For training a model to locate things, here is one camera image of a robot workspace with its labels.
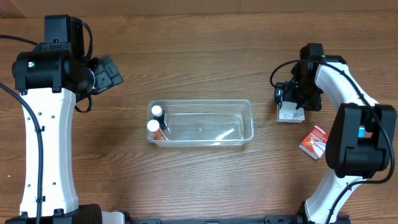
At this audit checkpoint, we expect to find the white bandage box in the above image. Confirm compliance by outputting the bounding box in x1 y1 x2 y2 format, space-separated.
276 101 305 123

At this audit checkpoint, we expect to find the black bottle white cap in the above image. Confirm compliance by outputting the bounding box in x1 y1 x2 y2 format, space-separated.
151 105 168 130

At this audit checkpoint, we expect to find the orange bottle white cap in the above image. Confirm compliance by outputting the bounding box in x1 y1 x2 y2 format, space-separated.
147 119 167 141

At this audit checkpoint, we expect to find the blue lozenge box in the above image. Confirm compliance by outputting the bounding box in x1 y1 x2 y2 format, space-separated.
358 126 365 138

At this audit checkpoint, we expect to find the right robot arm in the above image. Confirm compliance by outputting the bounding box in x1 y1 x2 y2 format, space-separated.
264 43 397 223

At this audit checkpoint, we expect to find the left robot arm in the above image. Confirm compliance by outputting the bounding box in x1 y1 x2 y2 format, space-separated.
9 15 128 223

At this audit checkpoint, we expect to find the clear plastic container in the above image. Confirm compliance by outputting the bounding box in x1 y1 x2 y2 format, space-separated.
146 100 254 147

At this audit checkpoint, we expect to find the red caplet box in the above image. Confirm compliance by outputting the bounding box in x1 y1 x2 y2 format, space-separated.
298 125 329 159

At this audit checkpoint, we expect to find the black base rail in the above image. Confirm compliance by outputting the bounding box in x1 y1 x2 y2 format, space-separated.
77 203 351 224

